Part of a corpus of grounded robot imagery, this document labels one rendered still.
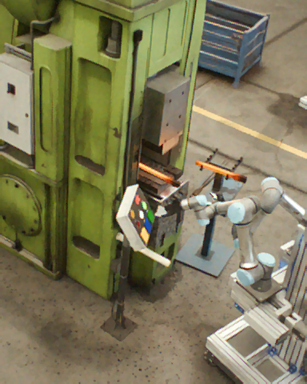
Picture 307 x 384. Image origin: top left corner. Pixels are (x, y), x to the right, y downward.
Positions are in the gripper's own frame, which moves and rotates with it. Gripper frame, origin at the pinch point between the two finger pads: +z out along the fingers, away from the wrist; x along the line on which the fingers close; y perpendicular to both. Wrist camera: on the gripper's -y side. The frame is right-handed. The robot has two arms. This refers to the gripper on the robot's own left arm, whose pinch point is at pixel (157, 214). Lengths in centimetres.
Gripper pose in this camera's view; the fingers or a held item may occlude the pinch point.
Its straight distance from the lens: 440.9
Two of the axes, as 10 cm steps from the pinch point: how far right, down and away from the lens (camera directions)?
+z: -8.9, 2.5, 3.8
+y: -4.1, -7.9, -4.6
